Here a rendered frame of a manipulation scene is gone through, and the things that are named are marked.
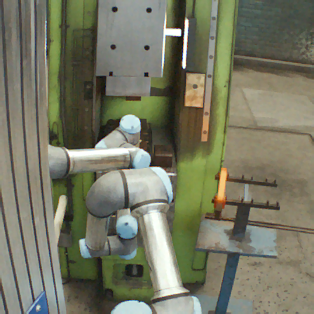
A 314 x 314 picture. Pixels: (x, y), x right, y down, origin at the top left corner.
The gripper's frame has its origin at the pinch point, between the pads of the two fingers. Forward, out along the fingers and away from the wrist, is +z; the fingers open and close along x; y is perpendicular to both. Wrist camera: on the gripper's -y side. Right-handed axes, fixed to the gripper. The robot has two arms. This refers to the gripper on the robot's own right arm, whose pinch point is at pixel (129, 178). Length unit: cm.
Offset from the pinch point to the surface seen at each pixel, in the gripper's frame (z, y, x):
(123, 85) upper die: 27.3, -31.6, -4.6
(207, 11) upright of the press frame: 41, -68, 33
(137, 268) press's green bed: 32, 78, 5
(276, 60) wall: 601, 77, 250
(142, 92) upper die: 27.3, -28.8, 4.3
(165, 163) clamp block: 27.7, 6.7, 16.6
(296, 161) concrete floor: 223, 99, 166
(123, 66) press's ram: 27.1, -40.8, -4.6
